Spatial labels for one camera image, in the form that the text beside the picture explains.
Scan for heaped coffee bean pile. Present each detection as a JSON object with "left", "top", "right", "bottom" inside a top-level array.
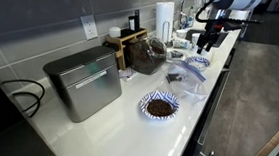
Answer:
[{"left": 145, "top": 96, "right": 176, "bottom": 119}]

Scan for coffee pod capsule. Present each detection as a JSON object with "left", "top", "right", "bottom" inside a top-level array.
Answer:
[{"left": 199, "top": 47, "right": 211, "bottom": 58}]

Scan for black screen appliance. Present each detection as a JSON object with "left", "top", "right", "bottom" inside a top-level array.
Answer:
[{"left": 0, "top": 48, "right": 66, "bottom": 156}]

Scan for glass jar of coffee beans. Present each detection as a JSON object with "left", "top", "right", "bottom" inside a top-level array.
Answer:
[{"left": 123, "top": 35, "right": 169, "bottom": 77}]

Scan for clear soap bottle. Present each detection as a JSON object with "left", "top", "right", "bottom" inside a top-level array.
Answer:
[{"left": 185, "top": 5, "right": 198, "bottom": 29}]

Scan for clear zip bag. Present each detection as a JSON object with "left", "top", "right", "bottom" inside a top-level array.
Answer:
[{"left": 153, "top": 58, "right": 210, "bottom": 109}]

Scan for blue patterned paper plate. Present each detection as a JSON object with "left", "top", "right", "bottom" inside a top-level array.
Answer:
[
  {"left": 138, "top": 88, "right": 182, "bottom": 123},
  {"left": 184, "top": 54, "right": 212, "bottom": 72}
]

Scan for black power cable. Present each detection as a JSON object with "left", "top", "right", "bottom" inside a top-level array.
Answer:
[{"left": 0, "top": 76, "right": 48, "bottom": 121}]

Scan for white wall outlet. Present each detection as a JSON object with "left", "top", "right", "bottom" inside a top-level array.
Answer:
[{"left": 79, "top": 14, "right": 99, "bottom": 41}]

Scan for steel sink basin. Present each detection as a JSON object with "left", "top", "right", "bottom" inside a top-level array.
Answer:
[{"left": 185, "top": 26, "right": 231, "bottom": 51}]

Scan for wooden countertop organizer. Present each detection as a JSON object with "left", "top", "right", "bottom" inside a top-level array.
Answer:
[{"left": 105, "top": 27, "right": 152, "bottom": 72}]

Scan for bagged coffee beans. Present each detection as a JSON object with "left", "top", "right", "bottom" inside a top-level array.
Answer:
[{"left": 165, "top": 73, "right": 184, "bottom": 85}]

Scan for stainless steel lidded bin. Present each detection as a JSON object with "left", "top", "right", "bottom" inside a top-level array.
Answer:
[{"left": 41, "top": 44, "right": 125, "bottom": 125}]

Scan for white paper towel roll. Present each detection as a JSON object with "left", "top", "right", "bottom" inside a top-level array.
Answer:
[{"left": 153, "top": 0, "right": 179, "bottom": 45}]

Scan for black upright box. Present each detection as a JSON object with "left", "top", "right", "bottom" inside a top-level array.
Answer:
[{"left": 127, "top": 9, "right": 142, "bottom": 33}]

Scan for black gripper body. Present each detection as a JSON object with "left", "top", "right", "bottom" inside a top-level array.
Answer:
[{"left": 204, "top": 21, "right": 228, "bottom": 43}]

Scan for small plastic wrapper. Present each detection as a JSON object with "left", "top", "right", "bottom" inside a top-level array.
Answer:
[{"left": 118, "top": 67, "right": 138, "bottom": 83}]

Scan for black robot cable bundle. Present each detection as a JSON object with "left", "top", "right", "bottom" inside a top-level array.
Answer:
[{"left": 193, "top": 0, "right": 264, "bottom": 29}]

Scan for tall patterned paper cup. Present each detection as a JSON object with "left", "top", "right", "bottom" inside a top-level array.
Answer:
[{"left": 190, "top": 32, "right": 203, "bottom": 52}]

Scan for long metal drawer handle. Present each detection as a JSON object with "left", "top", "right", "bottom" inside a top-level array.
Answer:
[{"left": 191, "top": 71, "right": 237, "bottom": 147}]

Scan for wooden table edge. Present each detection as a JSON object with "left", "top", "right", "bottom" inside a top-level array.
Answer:
[{"left": 248, "top": 108, "right": 279, "bottom": 156}]

